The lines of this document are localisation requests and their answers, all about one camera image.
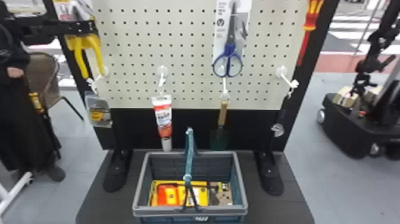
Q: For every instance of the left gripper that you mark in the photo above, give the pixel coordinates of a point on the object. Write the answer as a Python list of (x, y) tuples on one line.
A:
[(78, 28)]

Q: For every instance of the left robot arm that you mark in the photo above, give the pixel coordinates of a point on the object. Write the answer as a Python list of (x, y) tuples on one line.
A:
[(34, 31)]

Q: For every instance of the brown mesh chair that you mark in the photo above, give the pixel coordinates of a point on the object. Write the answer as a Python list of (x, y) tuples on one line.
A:
[(42, 78)]

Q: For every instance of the clear packet with yellow label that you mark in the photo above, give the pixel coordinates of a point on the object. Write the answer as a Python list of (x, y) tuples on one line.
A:
[(98, 111)]

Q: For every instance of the white pegboard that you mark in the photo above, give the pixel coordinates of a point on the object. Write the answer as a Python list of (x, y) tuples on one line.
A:
[(187, 47)]

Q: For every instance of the person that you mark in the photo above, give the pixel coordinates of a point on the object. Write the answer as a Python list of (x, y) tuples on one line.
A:
[(22, 131)]

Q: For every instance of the white red sealant tube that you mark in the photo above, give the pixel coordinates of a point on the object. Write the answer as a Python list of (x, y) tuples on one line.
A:
[(163, 119)]

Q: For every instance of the blue basket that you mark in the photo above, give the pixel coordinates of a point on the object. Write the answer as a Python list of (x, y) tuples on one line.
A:
[(162, 165)]

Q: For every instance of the orange tool on yellow card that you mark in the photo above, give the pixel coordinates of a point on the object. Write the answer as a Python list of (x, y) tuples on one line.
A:
[(168, 195)]

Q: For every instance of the metal parts on brown card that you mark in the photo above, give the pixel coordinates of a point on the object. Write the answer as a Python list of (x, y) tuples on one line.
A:
[(222, 195)]

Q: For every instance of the black hand tool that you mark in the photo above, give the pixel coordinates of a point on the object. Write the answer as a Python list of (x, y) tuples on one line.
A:
[(279, 128)]

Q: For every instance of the red yellow screwdriver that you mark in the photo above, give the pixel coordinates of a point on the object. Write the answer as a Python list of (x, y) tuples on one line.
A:
[(310, 22)]

